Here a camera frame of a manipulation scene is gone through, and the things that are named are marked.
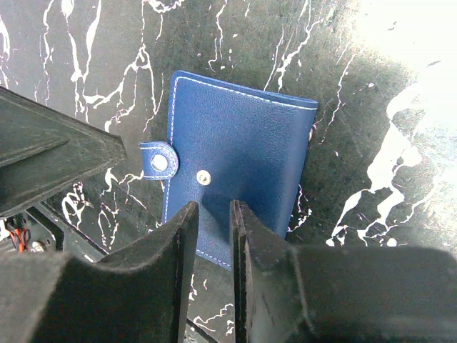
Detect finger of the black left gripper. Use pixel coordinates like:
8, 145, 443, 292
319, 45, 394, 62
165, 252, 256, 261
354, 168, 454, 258
1, 88, 126, 217

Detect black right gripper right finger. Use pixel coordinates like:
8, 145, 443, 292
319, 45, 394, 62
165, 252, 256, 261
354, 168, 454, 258
230, 200, 456, 342

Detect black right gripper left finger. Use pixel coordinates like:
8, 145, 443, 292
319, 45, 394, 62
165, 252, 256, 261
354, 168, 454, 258
1, 202, 199, 342

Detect blue leather card holder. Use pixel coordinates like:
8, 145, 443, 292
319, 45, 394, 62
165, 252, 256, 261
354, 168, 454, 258
139, 71, 318, 269

